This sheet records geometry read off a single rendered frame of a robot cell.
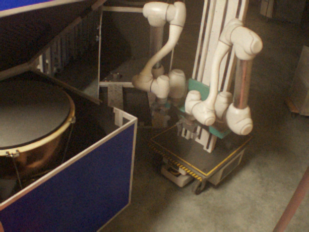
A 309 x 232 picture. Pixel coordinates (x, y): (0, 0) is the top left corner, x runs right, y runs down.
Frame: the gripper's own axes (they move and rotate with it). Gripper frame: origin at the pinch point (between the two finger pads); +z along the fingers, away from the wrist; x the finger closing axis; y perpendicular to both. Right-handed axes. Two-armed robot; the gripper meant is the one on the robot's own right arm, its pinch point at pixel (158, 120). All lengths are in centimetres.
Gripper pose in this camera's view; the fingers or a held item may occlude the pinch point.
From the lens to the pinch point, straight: 240.3
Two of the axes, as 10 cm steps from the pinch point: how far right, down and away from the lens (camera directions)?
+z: -1.0, 8.4, 5.4
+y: 6.9, -3.3, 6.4
